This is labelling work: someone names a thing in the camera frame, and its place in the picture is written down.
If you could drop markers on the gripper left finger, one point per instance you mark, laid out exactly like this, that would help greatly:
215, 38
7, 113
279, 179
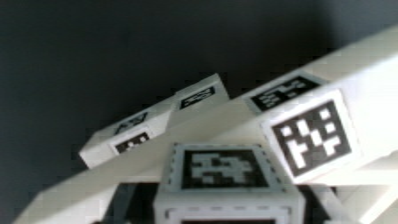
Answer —
130, 208

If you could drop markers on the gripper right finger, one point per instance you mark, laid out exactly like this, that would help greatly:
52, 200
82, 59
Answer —
324, 210

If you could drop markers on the white chair back frame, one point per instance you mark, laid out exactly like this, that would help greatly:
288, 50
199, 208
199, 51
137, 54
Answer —
318, 116

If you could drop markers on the white chair leg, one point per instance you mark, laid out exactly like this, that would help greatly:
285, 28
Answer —
132, 131

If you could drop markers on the white tagged cube nut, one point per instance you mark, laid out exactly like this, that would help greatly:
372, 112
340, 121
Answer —
222, 188

